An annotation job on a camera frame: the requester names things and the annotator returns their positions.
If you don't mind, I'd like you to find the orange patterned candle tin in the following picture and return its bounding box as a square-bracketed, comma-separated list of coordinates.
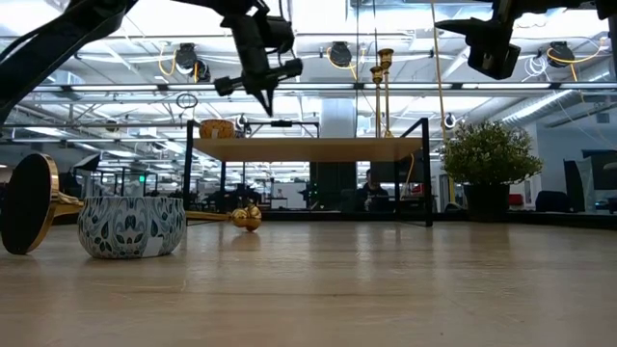
[199, 119, 236, 141]

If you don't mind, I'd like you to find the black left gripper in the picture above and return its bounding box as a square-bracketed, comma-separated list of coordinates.
[213, 12, 305, 119]

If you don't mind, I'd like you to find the wooden shelf with black legs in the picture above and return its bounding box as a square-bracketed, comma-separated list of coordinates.
[179, 118, 432, 228]

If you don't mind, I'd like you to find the white building column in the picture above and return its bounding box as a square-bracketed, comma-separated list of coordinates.
[320, 98, 359, 203]

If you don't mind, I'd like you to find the gold candlestick holder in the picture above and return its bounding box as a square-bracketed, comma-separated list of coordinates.
[369, 66, 385, 140]
[377, 47, 395, 140]
[0, 152, 264, 256]

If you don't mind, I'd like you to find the dark office chair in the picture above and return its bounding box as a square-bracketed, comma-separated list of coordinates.
[534, 190, 571, 213]

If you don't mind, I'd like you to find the teal white floral candle tin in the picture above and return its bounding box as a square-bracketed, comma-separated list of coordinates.
[76, 196, 187, 260]

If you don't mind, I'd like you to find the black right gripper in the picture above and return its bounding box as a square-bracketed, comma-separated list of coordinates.
[433, 0, 523, 81]

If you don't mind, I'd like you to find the green potted plant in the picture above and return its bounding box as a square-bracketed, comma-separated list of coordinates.
[440, 119, 545, 224]

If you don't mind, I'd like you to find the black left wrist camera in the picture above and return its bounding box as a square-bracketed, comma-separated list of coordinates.
[262, 14, 296, 55]

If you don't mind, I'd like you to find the yellow hanging cable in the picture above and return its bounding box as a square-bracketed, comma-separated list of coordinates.
[430, 0, 458, 203]

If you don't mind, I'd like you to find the person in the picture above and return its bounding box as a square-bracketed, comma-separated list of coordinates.
[355, 168, 390, 213]

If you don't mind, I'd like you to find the dark background monitor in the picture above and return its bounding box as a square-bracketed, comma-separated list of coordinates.
[580, 148, 617, 192]

